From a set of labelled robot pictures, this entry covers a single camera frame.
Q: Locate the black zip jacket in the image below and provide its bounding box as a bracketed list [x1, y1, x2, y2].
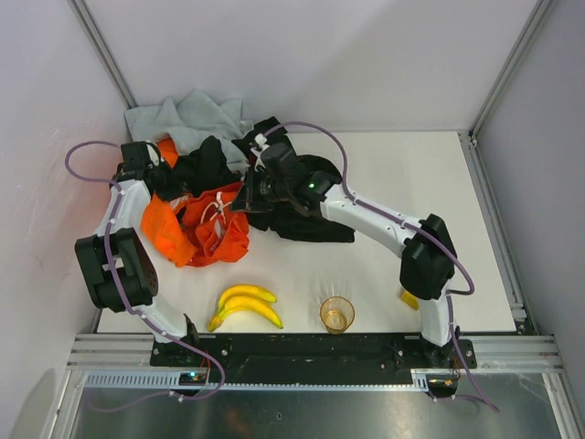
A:
[173, 116, 355, 243]

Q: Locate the orange shorts white drawstring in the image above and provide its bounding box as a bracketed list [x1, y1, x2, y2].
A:
[175, 182, 250, 267]

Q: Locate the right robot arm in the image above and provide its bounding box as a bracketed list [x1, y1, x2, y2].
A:
[230, 169, 475, 354]

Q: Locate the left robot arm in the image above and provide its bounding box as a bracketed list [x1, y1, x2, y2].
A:
[74, 174, 198, 347]

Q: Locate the orange cloth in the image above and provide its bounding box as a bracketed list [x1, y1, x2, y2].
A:
[107, 137, 197, 269]

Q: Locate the grey cloth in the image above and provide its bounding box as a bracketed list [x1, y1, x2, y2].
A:
[124, 90, 253, 172]

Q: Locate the upper yellow banana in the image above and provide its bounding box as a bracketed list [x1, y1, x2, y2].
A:
[218, 284, 277, 317]

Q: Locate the yellow banana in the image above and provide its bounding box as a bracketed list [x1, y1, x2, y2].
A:
[218, 284, 277, 317]
[207, 295, 283, 332]

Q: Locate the lower yellow banana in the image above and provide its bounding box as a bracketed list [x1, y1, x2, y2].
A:
[207, 295, 283, 332]

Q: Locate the amber plastic cup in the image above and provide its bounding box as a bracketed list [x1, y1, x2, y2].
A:
[319, 296, 355, 335]

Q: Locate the yellow cube block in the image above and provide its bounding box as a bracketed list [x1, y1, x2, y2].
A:
[399, 290, 420, 311]

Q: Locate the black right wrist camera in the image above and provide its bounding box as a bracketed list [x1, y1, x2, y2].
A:
[261, 143, 301, 179]

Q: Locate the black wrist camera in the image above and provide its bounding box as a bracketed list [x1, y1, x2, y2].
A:
[261, 143, 301, 179]
[118, 142, 162, 179]

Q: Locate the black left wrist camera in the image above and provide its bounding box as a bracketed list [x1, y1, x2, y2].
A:
[118, 142, 162, 179]

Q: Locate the left aluminium frame post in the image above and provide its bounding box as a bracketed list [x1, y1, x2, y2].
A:
[68, 0, 137, 109]

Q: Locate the aluminium frame post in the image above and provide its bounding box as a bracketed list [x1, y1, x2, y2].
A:
[68, 0, 137, 109]
[468, 0, 557, 143]

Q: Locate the grey slotted cable duct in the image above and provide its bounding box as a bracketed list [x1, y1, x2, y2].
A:
[84, 369, 458, 392]

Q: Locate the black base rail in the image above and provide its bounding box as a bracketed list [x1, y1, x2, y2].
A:
[150, 331, 476, 388]

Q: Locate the right aluminium frame rail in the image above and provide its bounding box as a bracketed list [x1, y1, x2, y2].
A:
[457, 130, 539, 336]

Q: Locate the right aluminium frame post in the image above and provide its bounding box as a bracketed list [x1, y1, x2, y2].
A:
[468, 0, 557, 143]

